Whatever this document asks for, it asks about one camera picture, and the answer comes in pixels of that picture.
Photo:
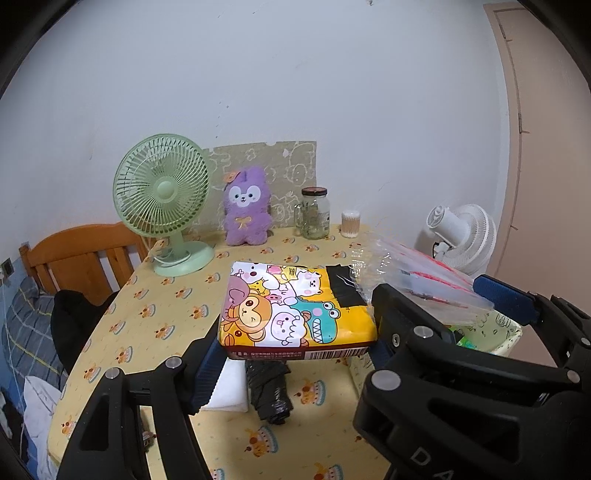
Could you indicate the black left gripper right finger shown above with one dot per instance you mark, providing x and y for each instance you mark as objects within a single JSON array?
[{"x": 409, "y": 339}]

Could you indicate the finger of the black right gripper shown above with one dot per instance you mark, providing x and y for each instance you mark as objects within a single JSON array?
[
  {"x": 562, "y": 327},
  {"x": 440, "y": 411}
]

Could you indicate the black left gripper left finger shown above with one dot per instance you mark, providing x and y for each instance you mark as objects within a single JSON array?
[{"x": 107, "y": 442}]

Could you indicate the clear plastic bag pack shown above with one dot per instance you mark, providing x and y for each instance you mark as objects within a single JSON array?
[{"x": 445, "y": 293}]

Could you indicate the green orange tissue pack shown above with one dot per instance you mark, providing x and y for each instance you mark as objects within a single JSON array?
[{"x": 463, "y": 335}]

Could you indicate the yellow cartoon tissue pack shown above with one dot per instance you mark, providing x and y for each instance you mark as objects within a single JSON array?
[{"x": 289, "y": 312}]

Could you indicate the white cloth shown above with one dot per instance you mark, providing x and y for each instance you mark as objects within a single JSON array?
[{"x": 230, "y": 392}]

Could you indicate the black plastic bag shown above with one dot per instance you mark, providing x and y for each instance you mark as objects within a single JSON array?
[{"x": 267, "y": 382}]

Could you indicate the yellow cartoon fabric storage box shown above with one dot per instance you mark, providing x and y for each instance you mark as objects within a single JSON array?
[{"x": 495, "y": 334}]

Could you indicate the beige door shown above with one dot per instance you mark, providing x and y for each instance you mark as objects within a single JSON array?
[{"x": 543, "y": 243}]

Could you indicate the white standing fan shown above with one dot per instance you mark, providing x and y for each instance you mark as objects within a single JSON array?
[{"x": 463, "y": 237}]

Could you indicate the blue plaid bedding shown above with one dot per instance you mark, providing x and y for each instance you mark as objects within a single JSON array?
[{"x": 32, "y": 376}]

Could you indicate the black garment on chair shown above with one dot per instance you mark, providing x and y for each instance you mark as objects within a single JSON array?
[{"x": 73, "y": 319}]

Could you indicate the yellow cake print tablecloth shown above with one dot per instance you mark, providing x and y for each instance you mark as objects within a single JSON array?
[{"x": 153, "y": 318}]

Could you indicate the glass jar with lid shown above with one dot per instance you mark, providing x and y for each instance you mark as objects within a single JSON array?
[{"x": 311, "y": 215}]

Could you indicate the wooden chair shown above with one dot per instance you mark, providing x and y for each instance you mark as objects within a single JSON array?
[{"x": 93, "y": 259}]

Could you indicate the purple plush bunny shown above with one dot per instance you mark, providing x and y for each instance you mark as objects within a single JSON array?
[{"x": 246, "y": 202}]

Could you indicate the green desk fan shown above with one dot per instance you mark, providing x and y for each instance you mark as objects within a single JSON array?
[{"x": 159, "y": 188}]

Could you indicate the wall power socket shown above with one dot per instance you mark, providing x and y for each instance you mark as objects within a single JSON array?
[{"x": 7, "y": 268}]

